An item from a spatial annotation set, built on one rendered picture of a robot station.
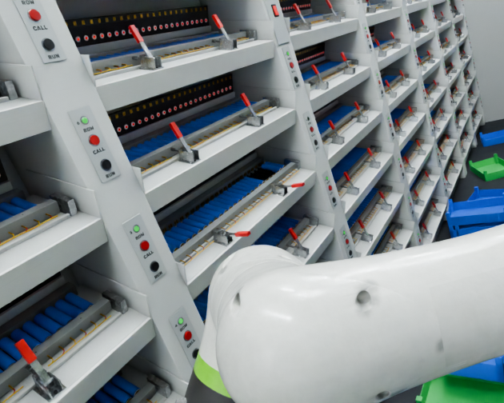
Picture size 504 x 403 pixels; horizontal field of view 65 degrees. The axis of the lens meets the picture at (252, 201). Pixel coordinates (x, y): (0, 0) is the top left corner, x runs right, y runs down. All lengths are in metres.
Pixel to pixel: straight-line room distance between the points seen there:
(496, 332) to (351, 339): 0.10
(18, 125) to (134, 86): 0.22
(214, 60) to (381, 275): 0.76
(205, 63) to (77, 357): 0.63
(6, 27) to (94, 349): 0.50
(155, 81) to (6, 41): 0.26
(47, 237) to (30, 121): 0.17
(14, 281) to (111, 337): 0.19
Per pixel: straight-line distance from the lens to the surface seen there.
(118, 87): 0.76
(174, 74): 0.86
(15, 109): 0.66
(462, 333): 0.29
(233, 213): 0.96
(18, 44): 0.70
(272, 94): 1.22
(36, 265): 0.65
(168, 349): 0.78
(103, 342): 0.73
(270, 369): 0.25
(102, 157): 0.70
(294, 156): 1.24
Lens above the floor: 1.22
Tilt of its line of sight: 16 degrees down
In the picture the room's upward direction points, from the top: 21 degrees counter-clockwise
